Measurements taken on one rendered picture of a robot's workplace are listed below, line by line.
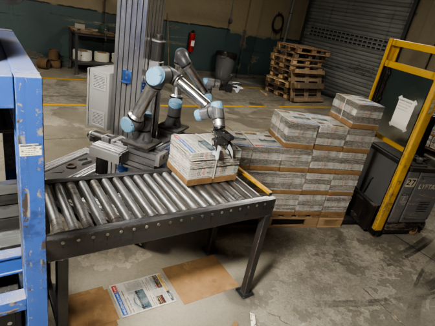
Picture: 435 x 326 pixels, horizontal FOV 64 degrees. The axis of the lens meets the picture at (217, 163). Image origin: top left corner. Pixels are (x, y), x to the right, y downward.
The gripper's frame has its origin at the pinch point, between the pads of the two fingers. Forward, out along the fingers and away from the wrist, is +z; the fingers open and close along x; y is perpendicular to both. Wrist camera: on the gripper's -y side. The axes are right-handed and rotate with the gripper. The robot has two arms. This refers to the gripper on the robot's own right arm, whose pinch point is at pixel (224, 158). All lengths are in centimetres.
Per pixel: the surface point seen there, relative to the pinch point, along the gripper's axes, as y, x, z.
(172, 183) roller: 23.6, 25.3, 11.1
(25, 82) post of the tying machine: -62, 109, -24
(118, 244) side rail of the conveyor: -2, 70, 37
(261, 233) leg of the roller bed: 6, -26, 51
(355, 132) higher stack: 20, -158, -14
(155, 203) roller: 7.5, 44.8, 20.6
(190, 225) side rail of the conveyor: -3.3, 30.1, 34.7
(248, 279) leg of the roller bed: 26, -26, 85
